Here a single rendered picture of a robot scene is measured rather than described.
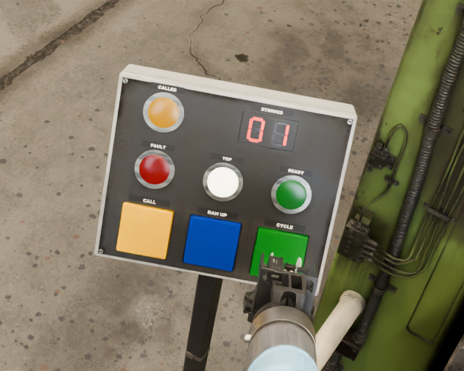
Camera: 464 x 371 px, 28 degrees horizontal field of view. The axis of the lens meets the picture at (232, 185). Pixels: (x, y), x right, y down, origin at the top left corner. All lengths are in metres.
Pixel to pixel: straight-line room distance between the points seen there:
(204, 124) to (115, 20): 2.08
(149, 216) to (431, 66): 0.48
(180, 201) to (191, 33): 2.03
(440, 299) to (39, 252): 1.27
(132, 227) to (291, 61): 2.00
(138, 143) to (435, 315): 0.71
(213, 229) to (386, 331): 0.61
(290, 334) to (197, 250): 0.40
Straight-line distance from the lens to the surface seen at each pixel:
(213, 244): 1.35
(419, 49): 1.42
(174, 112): 1.31
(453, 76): 1.39
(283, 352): 0.95
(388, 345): 1.88
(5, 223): 2.69
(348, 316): 1.78
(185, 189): 1.34
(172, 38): 3.31
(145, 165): 1.33
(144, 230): 1.36
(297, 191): 1.33
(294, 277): 1.11
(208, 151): 1.32
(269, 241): 1.35
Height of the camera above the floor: 2.06
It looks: 47 degrees down
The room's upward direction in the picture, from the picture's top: 11 degrees clockwise
